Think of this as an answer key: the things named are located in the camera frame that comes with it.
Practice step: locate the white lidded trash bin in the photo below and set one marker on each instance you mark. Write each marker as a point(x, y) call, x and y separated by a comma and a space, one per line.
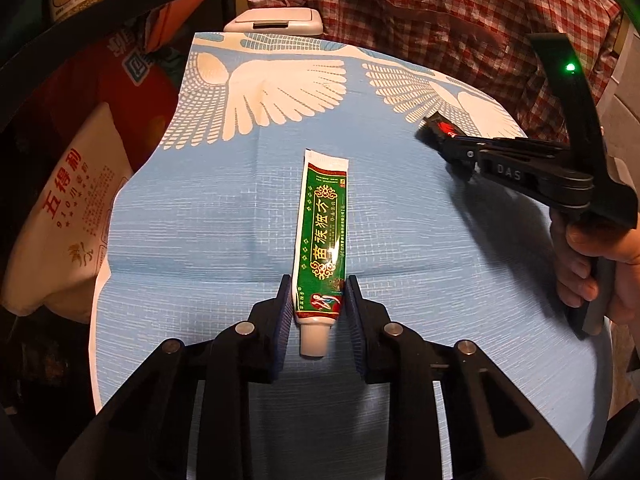
point(304, 22)

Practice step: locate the red plaid shirt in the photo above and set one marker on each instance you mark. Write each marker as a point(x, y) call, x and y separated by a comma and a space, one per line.
point(483, 43)

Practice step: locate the blue cloth with white wings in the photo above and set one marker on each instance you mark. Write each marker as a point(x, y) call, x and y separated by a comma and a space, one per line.
point(297, 154)

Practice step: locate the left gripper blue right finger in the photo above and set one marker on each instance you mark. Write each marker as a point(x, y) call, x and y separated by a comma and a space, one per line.
point(370, 344)

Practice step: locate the person's right hand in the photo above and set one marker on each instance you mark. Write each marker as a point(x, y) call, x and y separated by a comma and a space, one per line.
point(576, 251)

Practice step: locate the white rice sack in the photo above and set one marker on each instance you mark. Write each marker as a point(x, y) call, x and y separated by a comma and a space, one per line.
point(60, 250)

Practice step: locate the green white ointment tube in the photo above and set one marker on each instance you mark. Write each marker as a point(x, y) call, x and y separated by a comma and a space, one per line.
point(319, 267)

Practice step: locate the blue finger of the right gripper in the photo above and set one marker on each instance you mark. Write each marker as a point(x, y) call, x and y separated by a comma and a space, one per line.
point(446, 138)

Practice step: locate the black metal shelf rack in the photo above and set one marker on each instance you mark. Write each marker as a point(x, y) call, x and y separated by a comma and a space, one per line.
point(68, 36)

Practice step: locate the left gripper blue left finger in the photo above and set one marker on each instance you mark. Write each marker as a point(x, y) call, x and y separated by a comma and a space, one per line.
point(272, 320)

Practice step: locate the black red snack packet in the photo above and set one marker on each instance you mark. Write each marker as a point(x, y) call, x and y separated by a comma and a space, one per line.
point(446, 128)

